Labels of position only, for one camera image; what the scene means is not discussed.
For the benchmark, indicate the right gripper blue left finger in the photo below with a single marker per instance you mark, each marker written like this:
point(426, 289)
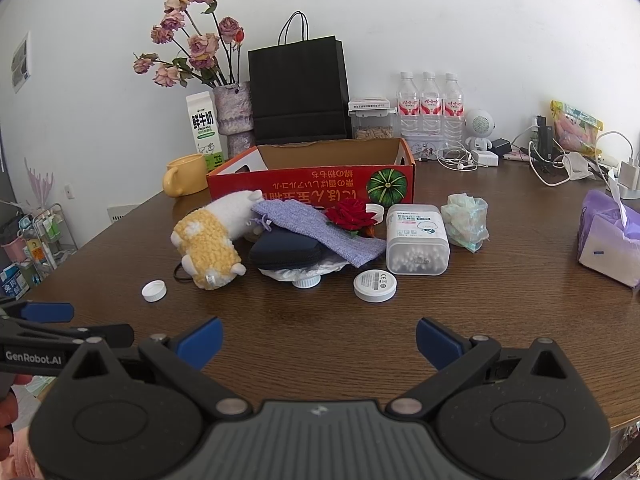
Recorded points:
point(198, 346)

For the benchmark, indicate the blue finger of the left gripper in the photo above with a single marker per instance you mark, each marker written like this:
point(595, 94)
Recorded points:
point(47, 312)
point(113, 334)

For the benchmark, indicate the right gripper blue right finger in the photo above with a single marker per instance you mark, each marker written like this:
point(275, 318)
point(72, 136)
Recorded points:
point(439, 345)

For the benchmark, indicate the small white bottle cap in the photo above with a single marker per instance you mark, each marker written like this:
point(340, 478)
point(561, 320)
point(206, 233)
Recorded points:
point(154, 291)

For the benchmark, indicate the white round lidded jar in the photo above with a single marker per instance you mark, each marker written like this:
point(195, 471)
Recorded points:
point(375, 286)

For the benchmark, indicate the white yellow plush toy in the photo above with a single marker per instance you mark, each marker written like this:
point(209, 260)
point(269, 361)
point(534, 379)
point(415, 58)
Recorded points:
point(205, 238)

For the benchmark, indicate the cotton swab plastic box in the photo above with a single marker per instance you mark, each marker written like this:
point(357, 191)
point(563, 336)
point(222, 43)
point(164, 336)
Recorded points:
point(416, 240)

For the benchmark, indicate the navy zipper case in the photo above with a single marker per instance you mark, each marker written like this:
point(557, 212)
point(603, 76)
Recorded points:
point(282, 249)

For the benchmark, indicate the white pouch with screw cap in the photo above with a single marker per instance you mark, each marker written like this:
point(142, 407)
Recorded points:
point(307, 277)

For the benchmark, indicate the pastel plastic bag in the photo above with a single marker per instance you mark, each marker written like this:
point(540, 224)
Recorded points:
point(465, 219)

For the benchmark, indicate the red artificial rose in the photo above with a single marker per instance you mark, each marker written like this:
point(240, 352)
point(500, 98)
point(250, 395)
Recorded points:
point(351, 216)

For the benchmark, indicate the purple fabric pouch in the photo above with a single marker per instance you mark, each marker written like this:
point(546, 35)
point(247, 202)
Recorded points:
point(306, 220)

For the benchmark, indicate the person's left hand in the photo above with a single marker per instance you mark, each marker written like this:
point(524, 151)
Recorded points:
point(8, 415)

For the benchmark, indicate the yellow ceramic mug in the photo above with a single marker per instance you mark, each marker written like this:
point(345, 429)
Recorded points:
point(185, 176)

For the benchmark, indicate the red cardboard box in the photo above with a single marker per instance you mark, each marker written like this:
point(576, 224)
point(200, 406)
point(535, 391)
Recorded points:
point(377, 171)

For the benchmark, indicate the white charger block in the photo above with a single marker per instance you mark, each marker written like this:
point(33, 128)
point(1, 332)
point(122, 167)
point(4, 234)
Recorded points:
point(485, 158)

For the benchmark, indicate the purple tissue pack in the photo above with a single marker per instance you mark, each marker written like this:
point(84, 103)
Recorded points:
point(608, 238)

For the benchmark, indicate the black charger plug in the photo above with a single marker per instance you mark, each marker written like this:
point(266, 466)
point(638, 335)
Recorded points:
point(501, 147)

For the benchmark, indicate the white round robot figure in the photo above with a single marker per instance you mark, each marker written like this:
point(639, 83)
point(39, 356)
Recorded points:
point(478, 127)

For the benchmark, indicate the right water bottle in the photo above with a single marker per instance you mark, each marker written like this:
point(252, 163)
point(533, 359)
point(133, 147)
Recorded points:
point(452, 110)

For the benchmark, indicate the water bottle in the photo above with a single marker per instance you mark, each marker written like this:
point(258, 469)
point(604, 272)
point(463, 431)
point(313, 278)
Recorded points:
point(452, 110)
point(408, 108)
point(431, 109)

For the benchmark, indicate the clear seed container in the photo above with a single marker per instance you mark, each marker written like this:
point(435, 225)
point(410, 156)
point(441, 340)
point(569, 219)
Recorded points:
point(376, 124)

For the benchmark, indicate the white green milk carton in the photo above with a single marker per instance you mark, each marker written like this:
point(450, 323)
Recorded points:
point(204, 126)

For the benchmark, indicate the middle water bottle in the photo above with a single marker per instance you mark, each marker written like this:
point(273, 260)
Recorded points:
point(431, 109)

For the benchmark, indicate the purple textured vase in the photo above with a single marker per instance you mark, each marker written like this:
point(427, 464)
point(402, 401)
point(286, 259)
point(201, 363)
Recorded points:
point(235, 116)

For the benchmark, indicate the left water bottle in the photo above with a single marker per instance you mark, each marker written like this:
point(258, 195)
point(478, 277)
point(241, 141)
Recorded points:
point(408, 108)

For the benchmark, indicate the colorful snack packet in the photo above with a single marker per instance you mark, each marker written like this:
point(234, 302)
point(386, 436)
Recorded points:
point(575, 130)

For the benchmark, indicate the white box on container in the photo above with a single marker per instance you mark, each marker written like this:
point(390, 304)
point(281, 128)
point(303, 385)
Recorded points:
point(366, 105)

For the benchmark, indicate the black paper bag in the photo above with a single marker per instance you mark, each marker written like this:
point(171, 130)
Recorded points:
point(299, 88)

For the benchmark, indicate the dried pink rose bouquet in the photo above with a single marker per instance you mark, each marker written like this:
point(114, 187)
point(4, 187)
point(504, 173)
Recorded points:
point(208, 48)

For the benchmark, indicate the wire rack with boxes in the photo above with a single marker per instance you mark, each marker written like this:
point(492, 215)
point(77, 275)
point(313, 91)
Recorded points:
point(36, 245)

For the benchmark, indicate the white wired earphones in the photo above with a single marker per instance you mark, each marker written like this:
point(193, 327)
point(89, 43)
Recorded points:
point(456, 157)

